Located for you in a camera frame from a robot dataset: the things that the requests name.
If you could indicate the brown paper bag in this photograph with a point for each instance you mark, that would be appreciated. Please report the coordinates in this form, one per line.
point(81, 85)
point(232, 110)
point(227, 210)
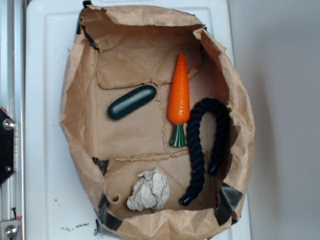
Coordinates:
point(118, 49)

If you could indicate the crumpled white paper ball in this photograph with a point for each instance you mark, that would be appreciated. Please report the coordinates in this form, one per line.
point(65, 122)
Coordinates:
point(151, 191)

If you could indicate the orange plastic carrot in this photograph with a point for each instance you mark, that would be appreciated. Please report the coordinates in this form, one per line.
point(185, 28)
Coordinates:
point(179, 102)

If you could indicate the black metal bracket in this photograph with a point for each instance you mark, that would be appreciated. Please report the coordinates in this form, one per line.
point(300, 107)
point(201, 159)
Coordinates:
point(7, 146)

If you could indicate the dark green plastic pickle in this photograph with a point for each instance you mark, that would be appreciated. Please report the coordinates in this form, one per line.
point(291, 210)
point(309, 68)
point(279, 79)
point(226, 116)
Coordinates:
point(131, 101)

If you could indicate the white plastic tray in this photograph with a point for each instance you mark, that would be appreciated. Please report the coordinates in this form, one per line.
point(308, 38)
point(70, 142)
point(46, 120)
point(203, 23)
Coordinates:
point(57, 207)

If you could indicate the silver corner bracket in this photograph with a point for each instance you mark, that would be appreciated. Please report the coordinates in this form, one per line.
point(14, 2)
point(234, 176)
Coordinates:
point(10, 230)

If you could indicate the aluminium frame rail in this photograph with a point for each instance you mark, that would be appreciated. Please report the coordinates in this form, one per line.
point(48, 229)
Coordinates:
point(12, 99)

